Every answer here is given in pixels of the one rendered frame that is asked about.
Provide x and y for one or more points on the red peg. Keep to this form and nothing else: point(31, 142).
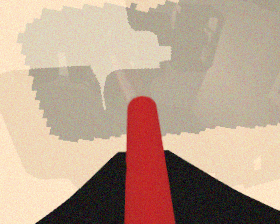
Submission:
point(148, 197)

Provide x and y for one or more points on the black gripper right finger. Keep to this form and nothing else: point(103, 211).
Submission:
point(198, 198)

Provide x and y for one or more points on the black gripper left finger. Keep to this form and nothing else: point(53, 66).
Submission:
point(99, 201)

